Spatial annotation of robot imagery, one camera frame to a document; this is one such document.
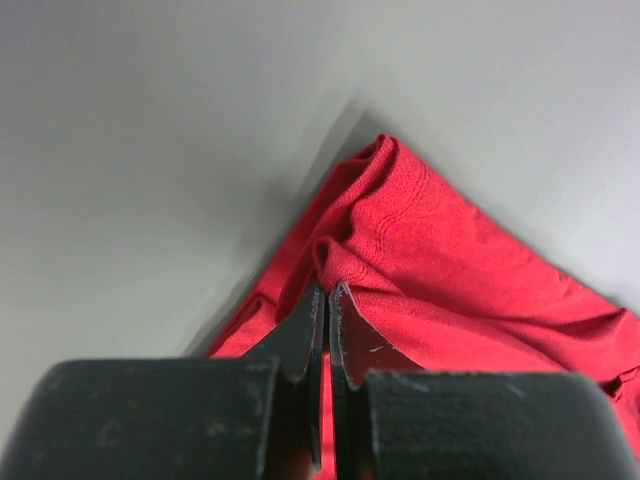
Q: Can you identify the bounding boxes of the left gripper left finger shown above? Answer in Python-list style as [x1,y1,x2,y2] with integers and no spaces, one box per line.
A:
[1,285,326,479]

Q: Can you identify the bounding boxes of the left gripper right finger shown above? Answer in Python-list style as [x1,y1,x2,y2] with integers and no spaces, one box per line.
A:
[328,284,639,479]

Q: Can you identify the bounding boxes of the red t shirt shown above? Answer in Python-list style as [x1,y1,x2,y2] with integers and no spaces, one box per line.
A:
[210,135,639,447]

